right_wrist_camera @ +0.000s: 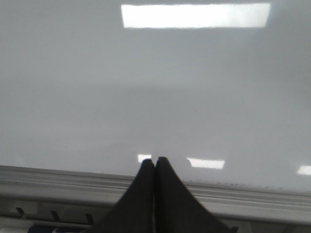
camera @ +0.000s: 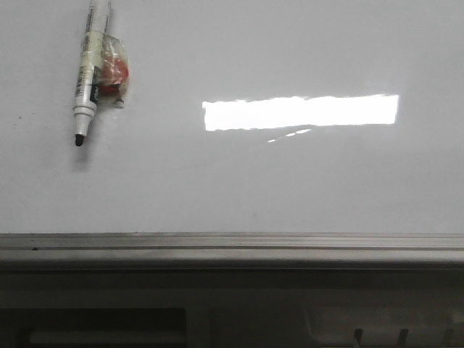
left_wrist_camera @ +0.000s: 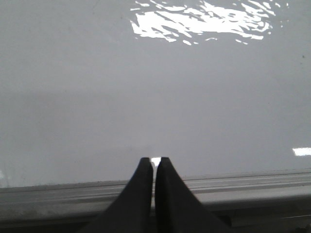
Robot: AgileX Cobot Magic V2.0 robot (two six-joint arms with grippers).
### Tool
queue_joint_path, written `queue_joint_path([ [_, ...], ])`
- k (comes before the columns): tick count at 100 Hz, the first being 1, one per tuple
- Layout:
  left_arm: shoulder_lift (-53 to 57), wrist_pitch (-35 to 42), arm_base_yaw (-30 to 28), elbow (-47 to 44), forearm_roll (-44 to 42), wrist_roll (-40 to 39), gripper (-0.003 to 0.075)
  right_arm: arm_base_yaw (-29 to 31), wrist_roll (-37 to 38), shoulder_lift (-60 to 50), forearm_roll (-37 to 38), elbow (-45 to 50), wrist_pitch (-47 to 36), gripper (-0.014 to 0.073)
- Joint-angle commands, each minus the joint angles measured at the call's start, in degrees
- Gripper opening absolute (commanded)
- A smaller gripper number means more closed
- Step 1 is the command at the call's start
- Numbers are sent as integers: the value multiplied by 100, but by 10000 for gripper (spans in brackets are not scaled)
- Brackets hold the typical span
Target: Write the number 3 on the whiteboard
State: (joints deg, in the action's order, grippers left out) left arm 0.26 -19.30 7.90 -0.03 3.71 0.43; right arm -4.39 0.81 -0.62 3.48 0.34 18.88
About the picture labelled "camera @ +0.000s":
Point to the white whiteboard marker pen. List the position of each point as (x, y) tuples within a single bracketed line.
[(91, 65)]

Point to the red taped marker attachment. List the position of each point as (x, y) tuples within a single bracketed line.
[(114, 77)]

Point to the grey aluminium whiteboard frame rail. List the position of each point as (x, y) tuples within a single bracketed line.
[(209, 251)]

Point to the white glossy whiteboard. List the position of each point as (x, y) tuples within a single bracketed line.
[(241, 116)]

